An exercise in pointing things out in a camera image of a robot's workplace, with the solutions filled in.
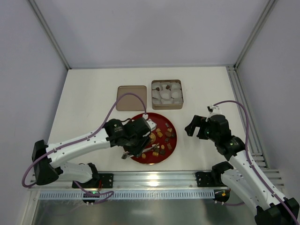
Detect gold tin box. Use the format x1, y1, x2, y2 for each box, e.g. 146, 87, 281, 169
151, 79, 184, 110

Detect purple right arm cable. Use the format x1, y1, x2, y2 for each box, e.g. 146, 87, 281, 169
212, 100, 298, 225

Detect metal tongs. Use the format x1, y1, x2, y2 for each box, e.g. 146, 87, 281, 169
121, 143, 159, 159

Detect red round plate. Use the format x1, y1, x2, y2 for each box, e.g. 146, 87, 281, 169
131, 112, 177, 165

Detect aluminium rail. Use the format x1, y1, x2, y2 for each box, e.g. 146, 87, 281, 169
226, 66, 269, 169
28, 170, 285, 191

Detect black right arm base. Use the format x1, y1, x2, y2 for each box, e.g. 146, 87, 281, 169
195, 171, 225, 188

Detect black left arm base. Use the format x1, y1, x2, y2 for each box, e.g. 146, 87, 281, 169
78, 173, 114, 189

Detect aluminium front rail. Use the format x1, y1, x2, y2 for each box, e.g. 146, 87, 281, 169
28, 170, 285, 191

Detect gold tin lid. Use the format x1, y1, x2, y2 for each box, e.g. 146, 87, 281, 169
116, 85, 147, 112

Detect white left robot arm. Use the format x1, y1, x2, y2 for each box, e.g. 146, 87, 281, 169
32, 117, 157, 188

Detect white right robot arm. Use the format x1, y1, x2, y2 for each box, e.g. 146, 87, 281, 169
185, 115, 300, 225

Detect aluminium right side rail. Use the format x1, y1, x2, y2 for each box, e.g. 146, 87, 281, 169
226, 66, 269, 169

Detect white paper cup liner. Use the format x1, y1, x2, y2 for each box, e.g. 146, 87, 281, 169
160, 90, 172, 99
171, 89, 182, 98
161, 98, 174, 105
152, 90, 161, 100

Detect slotted white cable duct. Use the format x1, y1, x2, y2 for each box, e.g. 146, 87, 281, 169
38, 189, 215, 200

